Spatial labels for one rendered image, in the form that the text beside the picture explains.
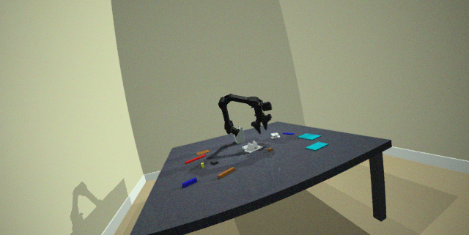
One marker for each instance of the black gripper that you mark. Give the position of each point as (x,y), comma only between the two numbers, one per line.
(258,121)

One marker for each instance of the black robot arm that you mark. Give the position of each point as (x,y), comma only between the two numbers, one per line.
(254,102)

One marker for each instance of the blue rectangular bar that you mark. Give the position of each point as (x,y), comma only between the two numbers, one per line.
(188,183)

